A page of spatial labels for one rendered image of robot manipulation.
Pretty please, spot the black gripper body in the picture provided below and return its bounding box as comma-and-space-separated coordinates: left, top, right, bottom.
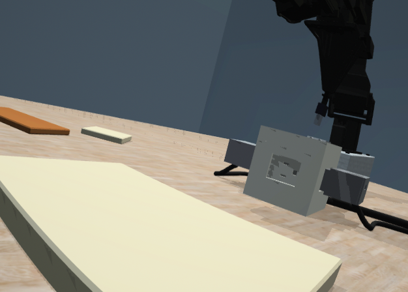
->
289, 0, 374, 59

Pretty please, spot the orange flat board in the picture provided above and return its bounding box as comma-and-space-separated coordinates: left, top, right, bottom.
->
0, 107, 70, 135

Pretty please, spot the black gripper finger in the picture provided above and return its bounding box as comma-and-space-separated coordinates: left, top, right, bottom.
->
304, 20, 360, 92
330, 40, 366, 94

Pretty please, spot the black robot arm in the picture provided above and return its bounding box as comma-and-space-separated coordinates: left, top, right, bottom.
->
273, 0, 375, 154

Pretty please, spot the cream flat rectangular block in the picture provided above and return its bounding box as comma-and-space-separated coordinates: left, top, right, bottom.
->
81, 126, 132, 144

